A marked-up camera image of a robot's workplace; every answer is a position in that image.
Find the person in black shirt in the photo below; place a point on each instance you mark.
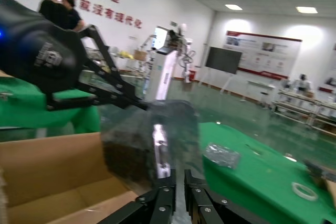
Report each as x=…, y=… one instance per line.
x=52, y=9

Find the white desk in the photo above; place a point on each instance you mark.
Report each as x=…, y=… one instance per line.
x=260, y=82

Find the white cabinet machine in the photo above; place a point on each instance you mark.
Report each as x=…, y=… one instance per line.
x=164, y=72

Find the white tape roll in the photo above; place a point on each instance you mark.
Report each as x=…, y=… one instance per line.
x=294, y=190

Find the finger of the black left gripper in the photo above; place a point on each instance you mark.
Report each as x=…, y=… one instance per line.
x=126, y=93

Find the brown carton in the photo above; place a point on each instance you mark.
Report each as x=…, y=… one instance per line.
x=140, y=54

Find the red box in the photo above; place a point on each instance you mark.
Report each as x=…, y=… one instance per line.
x=193, y=75

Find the white industrial robot arm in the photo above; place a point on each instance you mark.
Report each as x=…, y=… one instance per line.
x=187, y=61

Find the gray antistatic bubble bag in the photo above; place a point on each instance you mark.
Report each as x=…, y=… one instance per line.
x=223, y=155
x=181, y=134

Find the black display on white stand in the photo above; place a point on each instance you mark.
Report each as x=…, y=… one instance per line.
x=223, y=60

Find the brown open cardboard box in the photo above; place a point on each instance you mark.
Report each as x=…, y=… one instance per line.
x=52, y=161

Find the gray bubble bag bundle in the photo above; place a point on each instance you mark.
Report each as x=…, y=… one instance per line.
x=315, y=169

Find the person in dark shirt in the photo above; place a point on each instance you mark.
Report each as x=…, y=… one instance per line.
x=74, y=16

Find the white tube frame workbench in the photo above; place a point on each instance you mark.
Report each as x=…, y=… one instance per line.
x=294, y=103
x=325, y=113

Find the white ceiling light panel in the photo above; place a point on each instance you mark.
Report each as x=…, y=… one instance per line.
x=233, y=7
x=306, y=10

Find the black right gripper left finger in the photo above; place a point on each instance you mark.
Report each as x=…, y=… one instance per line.
x=162, y=203

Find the white black humanoid robot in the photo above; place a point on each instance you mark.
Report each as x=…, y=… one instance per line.
x=302, y=83

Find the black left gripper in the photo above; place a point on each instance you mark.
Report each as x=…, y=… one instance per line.
x=39, y=56

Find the small open cardboard box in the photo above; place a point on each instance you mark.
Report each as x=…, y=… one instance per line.
x=331, y=186

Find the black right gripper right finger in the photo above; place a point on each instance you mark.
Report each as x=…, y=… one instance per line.
x=202, y=208

